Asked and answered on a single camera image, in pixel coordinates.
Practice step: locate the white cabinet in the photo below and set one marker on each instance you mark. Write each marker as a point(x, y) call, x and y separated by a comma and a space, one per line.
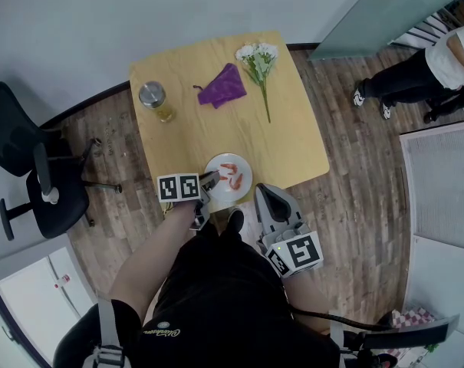
point(32, 313)

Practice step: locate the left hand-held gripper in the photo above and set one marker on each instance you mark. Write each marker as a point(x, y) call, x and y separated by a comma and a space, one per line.
point(178, 188)

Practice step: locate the black office chair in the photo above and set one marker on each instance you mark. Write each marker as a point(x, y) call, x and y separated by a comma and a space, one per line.
point(9, 136)

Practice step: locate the black metal railing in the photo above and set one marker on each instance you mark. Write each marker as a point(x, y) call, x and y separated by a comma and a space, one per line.
point(427, 27)

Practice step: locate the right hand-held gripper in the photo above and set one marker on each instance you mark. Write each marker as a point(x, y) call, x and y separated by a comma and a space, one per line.
point(300, 253)

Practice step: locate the white plate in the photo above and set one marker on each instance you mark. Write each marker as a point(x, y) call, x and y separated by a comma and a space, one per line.
point(245, 171)

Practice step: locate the person's left forearm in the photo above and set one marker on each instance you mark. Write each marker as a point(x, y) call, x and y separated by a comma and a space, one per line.
point(151, 259)

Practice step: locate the glass bottle with steel lid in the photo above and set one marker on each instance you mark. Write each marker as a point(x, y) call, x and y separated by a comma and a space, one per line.
point(153, 94)

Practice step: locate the checkered cloth bag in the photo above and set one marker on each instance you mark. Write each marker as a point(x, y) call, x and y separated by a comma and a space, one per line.
point(412, 318)

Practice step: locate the person's right forearm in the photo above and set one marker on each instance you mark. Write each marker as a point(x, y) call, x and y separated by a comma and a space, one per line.
point(306, 297)

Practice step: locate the white perforated partition panel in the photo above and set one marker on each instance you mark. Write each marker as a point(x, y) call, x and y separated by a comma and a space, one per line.
point(442, 186)

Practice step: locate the small red white bottle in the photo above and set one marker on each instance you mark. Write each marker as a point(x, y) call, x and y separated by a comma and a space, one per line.
point(62, 282)

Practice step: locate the person's black clothing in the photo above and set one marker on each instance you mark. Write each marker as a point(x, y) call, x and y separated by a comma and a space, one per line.
point(224, 301)

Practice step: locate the black mounted phone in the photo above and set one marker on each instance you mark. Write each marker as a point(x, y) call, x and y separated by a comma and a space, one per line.
point(408, 334)

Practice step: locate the purple cloth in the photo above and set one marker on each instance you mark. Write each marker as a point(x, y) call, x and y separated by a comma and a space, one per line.
point(224, 86)

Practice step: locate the frosted glass door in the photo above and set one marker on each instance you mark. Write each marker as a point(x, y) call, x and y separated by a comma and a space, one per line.
point(389, 17)

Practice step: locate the white flower bouquet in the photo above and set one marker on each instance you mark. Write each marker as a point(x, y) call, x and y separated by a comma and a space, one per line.
point(258, 60)

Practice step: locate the person's black shoe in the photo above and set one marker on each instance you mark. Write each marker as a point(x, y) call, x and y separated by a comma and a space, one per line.
point(236, 221)

